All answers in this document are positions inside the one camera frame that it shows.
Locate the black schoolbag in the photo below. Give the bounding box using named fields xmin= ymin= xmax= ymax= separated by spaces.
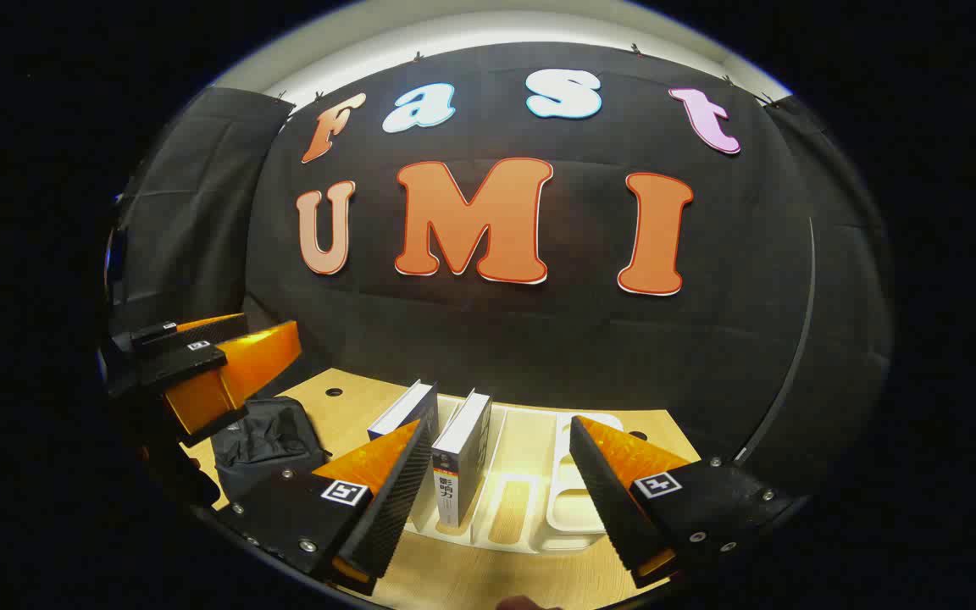
xmin=211 ymin=396 xmax=330 ymax=501

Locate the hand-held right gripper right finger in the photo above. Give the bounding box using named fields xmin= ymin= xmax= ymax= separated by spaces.
xmin=568 ymin=413 xmax=801 ymax=591

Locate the thin grey pole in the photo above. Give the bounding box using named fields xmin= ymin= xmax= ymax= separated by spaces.
xmin=738 ymin=216 xmax=818 ymax=463

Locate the cream plastic bookshelf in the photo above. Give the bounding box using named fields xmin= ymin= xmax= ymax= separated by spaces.
xmin=403 ymin=394 xmax=626 ymax=556

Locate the blue cover book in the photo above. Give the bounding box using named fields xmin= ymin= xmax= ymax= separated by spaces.
xmin=367 ymin=379 xmax=441 ymax=450

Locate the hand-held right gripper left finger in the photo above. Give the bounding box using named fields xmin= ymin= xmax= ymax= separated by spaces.
xmin=215 ymin=418 xmax=435 ymax=594

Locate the white book black spine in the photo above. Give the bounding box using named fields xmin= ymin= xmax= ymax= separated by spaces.
xmin=431 ymin=388 xmax=494 ymax=531

